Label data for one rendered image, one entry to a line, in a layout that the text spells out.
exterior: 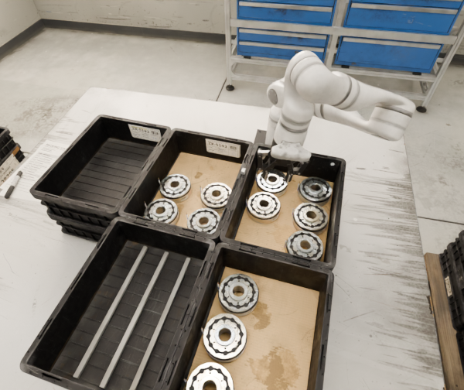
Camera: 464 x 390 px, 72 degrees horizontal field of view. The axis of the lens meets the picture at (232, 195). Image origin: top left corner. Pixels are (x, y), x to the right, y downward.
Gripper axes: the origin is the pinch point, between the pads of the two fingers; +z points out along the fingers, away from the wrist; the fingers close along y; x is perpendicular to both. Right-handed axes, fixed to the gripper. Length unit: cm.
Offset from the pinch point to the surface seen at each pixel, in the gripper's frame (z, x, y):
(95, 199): 23, -1, 56
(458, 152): 84, -121, -155
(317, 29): 39, -186, -41
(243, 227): 16.5, 7.3, 7.0
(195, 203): 18.5, -1.1, 22.9
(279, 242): 15.1, 12.1, -3.9
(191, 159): 19.5, -21.3, 27.3
